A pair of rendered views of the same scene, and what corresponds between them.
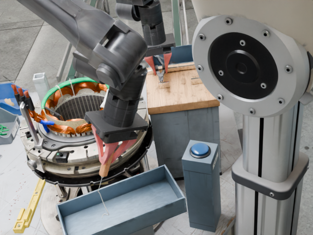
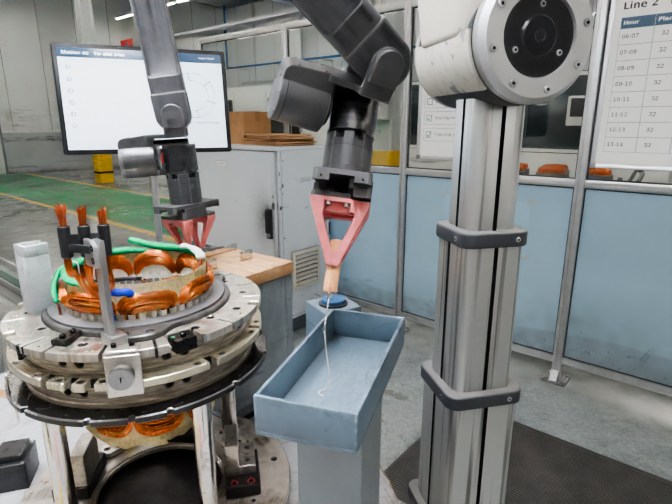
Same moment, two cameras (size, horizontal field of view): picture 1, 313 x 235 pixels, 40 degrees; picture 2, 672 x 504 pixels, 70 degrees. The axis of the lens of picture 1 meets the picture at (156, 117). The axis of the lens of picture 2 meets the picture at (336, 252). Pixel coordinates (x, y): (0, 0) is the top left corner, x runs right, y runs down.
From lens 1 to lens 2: 0.74 m
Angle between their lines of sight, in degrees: 54
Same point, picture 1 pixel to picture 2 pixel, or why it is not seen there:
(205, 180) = not seen: hidden behind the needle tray
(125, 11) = (140, 158)
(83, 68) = (301, 95)
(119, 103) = (366, 141)
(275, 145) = (513, 172)
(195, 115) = (269, 293)
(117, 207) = (323, 378)
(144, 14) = (180, 155)
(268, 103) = (564, 72)
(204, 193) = not seen: hidden behind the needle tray
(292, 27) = not seen: outside the picture
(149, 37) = (187, 190)
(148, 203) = (354, 358)
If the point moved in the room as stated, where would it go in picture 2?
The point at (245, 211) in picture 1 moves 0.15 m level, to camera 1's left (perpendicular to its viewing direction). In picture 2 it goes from (479, 294) to (440, 328)
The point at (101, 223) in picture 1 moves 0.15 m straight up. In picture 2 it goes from (331, 400) to (330, 273)
